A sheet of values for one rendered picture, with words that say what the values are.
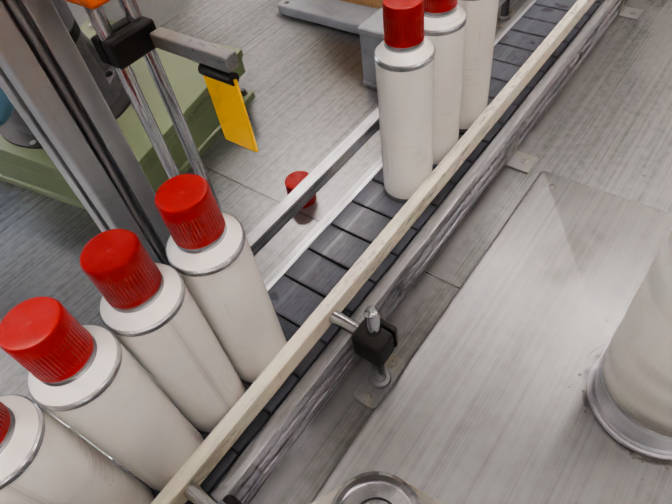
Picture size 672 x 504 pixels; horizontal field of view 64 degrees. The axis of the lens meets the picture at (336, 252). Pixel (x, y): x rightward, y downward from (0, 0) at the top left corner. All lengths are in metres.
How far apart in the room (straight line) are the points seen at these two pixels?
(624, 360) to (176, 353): 0.29
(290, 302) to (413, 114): 0.21
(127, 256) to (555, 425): 0.33
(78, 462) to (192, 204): 0.16
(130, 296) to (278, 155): 0.45
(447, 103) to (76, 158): 0.34
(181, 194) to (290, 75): 0.58
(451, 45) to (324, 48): 0.44
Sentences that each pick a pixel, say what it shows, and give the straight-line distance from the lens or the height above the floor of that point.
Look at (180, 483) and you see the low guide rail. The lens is 0.42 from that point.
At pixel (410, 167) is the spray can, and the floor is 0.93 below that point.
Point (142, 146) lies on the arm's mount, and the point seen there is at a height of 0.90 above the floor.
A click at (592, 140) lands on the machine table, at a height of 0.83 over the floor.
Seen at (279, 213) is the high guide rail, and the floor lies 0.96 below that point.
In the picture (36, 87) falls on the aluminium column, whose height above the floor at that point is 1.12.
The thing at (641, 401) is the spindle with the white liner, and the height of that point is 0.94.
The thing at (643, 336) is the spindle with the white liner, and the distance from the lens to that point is 0.37.
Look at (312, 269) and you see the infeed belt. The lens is 0.53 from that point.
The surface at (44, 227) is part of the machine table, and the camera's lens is 0.78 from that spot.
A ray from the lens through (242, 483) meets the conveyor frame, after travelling 0.46.
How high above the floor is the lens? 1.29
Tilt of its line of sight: 50 degrees down
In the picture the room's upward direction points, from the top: 11 degrees counter-clockwise
